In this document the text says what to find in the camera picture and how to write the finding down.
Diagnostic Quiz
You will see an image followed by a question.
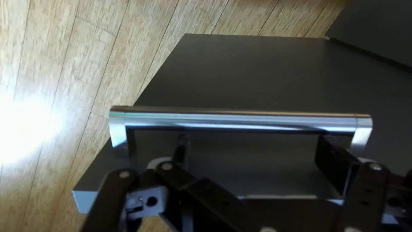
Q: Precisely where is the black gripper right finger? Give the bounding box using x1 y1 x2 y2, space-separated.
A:
237 136 390 232

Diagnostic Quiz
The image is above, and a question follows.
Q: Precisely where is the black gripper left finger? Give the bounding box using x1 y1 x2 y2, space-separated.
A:
81 145 237 232

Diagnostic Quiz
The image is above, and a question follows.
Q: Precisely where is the brushed metal cabinet door handle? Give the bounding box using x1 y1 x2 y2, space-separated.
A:
108 105 374 150

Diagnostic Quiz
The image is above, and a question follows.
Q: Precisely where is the dark under-sink cabinet door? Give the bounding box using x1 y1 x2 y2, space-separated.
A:
72 34 412 212

